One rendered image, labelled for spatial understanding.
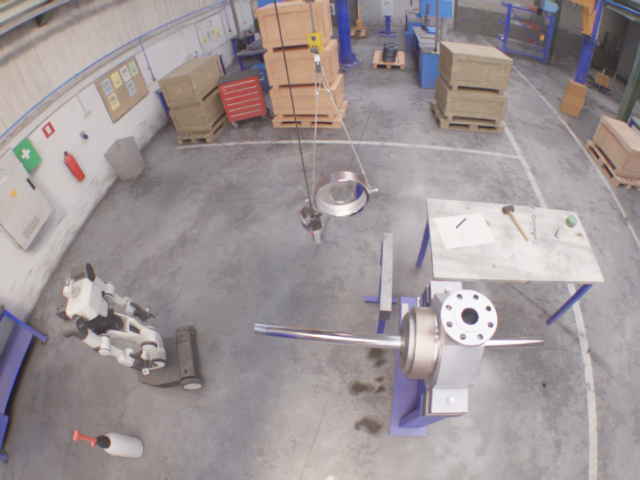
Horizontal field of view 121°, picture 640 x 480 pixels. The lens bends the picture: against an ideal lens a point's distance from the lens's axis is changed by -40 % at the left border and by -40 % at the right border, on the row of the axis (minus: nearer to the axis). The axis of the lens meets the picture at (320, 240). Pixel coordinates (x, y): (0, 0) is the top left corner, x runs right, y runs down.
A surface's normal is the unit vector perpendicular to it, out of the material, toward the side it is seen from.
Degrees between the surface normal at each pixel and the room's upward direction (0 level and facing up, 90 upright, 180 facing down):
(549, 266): 0
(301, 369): 0
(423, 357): 40
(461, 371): 45
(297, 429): 0
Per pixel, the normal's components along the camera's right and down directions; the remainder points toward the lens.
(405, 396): -0.11, -0.63
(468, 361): -0.18, 0.10
